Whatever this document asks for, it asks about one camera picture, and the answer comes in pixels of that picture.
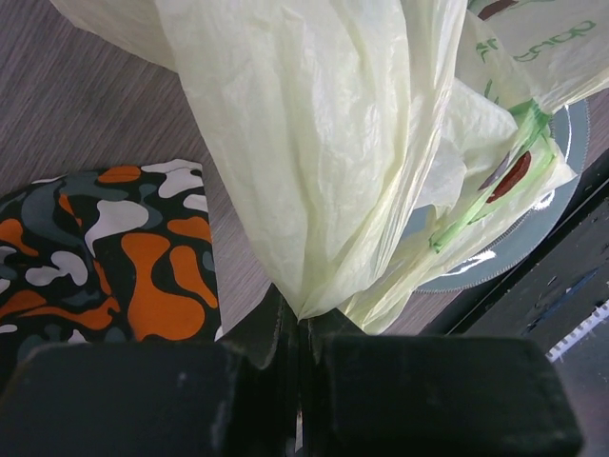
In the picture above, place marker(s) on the grey-blue round plate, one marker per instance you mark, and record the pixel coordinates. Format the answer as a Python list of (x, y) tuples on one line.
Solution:
[(570, 128)]

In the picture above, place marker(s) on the orange camouflage patterned cloth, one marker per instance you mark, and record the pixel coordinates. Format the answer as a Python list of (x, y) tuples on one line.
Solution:
[(107, 256)]

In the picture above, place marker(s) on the white cable duct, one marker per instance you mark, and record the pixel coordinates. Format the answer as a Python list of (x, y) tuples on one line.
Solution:
[(598, 317)]

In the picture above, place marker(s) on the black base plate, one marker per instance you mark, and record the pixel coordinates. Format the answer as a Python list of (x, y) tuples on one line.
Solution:
[(555, 287)]

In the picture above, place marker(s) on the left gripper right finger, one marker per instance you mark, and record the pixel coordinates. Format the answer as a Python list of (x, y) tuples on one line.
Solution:
[(392, 395)]

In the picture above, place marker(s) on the pale green plastic bag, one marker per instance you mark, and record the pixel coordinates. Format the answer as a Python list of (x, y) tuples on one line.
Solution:
[(369, 147)]

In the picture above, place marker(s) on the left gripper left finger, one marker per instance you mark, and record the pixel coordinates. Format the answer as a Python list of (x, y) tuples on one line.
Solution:
[(234, 397)]

